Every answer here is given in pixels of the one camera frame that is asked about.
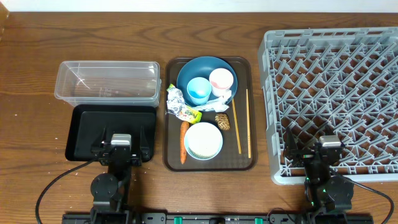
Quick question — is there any right wooden chopstick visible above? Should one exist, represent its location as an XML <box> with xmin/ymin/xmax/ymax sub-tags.
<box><xmin>246</xmin><ymin>89</ymin><xmax>252</xmax><ymax>159</ymax></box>

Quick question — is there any orange carrot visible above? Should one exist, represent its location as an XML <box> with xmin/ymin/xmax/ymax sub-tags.
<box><xmin>180</xmin><ymin>121</ymin><xmax>190</xmax><ymax>164</ymax></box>

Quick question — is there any black plastic tray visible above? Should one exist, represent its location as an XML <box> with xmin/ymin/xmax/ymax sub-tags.
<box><xmin>65</xmin><ymin>105</ymin><xmax>156</xmax><ymax>161</ymax></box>

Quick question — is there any white rice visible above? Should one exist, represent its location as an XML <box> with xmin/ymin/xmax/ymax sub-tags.
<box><xmin>187</xmin><ymin>124</ymin><xmax>220</xmax><ymax>158</ymax></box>

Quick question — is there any clear plastic bin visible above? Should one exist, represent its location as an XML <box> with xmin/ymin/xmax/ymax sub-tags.
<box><xmin>54</xmin><ymin>60</ymin><xmax>161</xmax><ymax>108</ymax></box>

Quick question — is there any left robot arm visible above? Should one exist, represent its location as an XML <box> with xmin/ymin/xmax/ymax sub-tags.
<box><xmin>86</xmin><ymin>128</ymin><xmax>149</xmax><ymax>224</ymax></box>

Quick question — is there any brown shiitake mushroom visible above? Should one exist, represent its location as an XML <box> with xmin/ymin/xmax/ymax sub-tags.
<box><xmin>215</xmin><ymin>113</ymin><xmax>231</xmax><ymax>131</ymax></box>

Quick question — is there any wooden chopstick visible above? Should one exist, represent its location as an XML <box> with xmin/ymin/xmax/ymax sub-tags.
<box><xmin>231</xmin><ymin>98</ymin><xmax>242</xmax><ymax>154</ymax></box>
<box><xmin>246</xmin><ymin>89</ymin><xmax>252</xmax><ymax>159</ymax></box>

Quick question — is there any light blue bowl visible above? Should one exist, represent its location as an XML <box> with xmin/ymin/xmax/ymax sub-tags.
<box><xmin>183</xmin><ymin>121</ymin><xmax>224</xmax><ymax>161</ymax></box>

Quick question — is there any pink cup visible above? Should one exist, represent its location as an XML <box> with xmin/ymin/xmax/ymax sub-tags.
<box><xmin>209</xmin><ymin>68</ymin><xmax>234</xmax><ymax>97</ymax></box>

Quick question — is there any light blue cup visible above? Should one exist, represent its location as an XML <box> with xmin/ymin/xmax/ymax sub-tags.
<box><xmin>187</xmin><ymin>77</ymin><xmax>211</xmax><ymax>106</ymax></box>

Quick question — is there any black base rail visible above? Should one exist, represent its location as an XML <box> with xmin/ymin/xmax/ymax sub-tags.
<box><xmin>61</xmin><ymin>212</ymin><xmax>374</xmax><ymax>224</ymax></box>

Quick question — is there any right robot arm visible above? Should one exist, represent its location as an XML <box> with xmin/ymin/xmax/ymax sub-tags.
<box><xmin>283</xmin><ymin>128</ymin><xmax>353</xmax><ymax>223</ymax></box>

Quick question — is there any grey dishwasher rack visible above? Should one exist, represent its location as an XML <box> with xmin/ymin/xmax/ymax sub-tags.
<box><xmin>258</xmin><ymin>27</ymin><xmax>397</xmax><ymax>185</ymax></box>

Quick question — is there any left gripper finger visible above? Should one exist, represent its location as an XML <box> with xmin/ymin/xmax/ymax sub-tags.
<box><xmin>140</xmin><ymin>126</ymin><xmax>149</xmax><ymax>148</ymax></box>
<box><xmin>93</xmin><ymin>127</ymin><xmax>106</xmax><ymax>148</ymax></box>

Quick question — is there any dark blue plate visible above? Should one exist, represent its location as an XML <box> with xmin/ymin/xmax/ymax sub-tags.
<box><xmin>177</xmin><ymin>56</ymin><xmax>238</xmax><ymax>107</ymax></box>

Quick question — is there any snack wrapper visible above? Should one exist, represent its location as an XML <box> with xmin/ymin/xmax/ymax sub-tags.
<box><xmin>166</xmin><ymin>84</ymin><xmax>202</xmax><ymax>124</ymax></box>

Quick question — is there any brown serving tray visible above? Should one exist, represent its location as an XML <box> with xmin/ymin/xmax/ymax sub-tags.
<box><xmin>163</xmin><ymin>57</ymin><xmax>257</xmax><ymax>172</ymax></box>

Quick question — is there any left wooden chopstick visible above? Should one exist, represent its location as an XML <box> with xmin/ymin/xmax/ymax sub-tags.
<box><xmin>231</xmin><ymin>98</ymin><xmax>242</xmax><ymax>154</ymax></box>

